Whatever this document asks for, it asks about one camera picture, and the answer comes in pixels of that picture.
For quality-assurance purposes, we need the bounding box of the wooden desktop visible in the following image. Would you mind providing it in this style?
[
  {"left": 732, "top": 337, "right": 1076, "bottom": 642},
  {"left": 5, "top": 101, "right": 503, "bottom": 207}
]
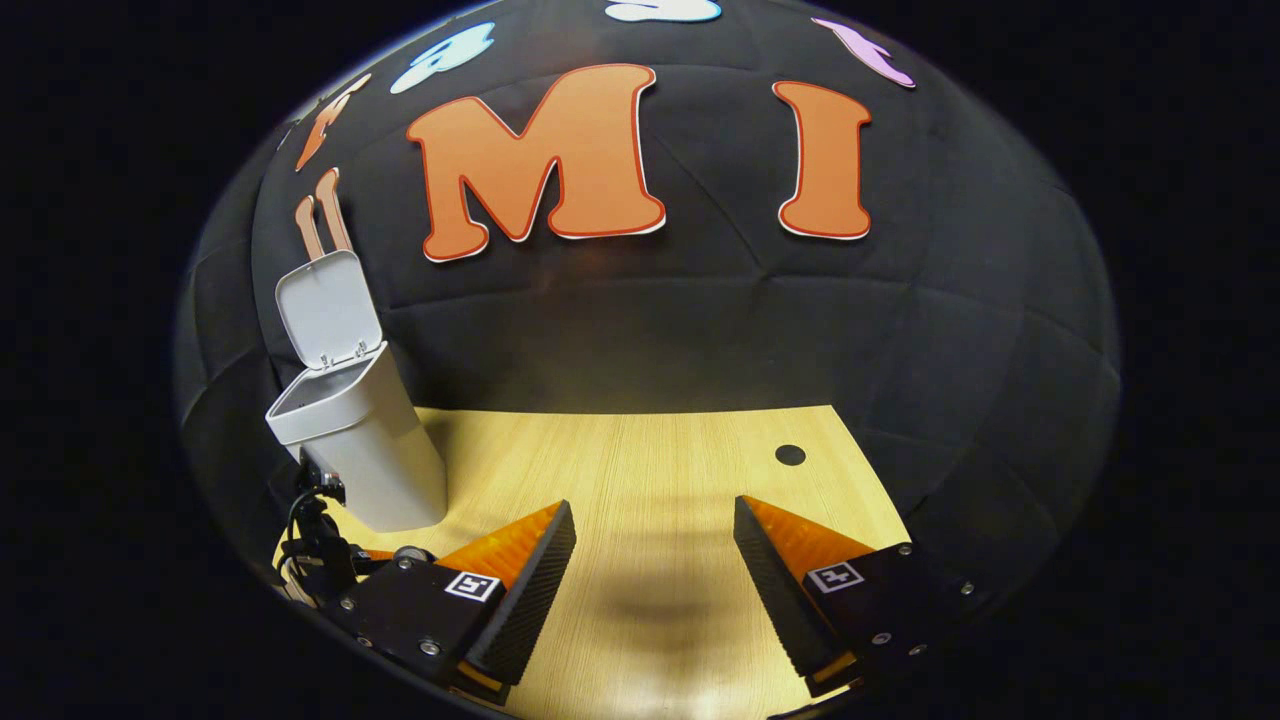
[{"left": 275, "top": 405, "right": 911, "bottom": 720}]

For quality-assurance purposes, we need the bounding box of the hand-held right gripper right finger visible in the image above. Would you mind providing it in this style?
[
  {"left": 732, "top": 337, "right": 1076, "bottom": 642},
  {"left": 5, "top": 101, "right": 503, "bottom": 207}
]
[{"left": 733, "top": 496, "right": 991, "bottom": 699}]

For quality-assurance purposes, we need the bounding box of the white desktop garbage bin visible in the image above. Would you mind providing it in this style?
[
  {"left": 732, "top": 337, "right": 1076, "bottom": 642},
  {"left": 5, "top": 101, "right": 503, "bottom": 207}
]
[{"left": 265, "top": 250, "right": 449, "bottom": 533}]

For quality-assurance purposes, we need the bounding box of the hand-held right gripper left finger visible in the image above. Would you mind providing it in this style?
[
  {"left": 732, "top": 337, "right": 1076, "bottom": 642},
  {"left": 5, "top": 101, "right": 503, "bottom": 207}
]
[{"left": 322, "top": 500, "right": 578, "bottom": 706}]

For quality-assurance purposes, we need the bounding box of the black cable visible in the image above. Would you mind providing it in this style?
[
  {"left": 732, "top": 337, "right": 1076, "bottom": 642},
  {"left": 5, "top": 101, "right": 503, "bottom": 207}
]
[{"left": 278, "top": 488, "right": 336, "bottom": 606}]

